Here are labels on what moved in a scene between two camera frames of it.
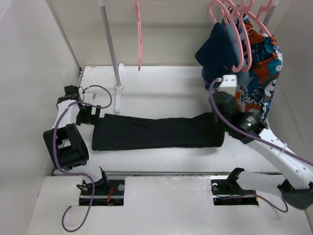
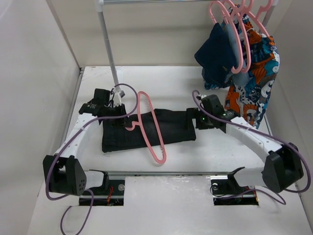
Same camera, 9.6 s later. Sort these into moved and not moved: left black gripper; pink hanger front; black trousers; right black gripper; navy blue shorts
Moved: right black gripper; black trousers; left black gripper
Not moved: navy blue shorts; pink hanger front
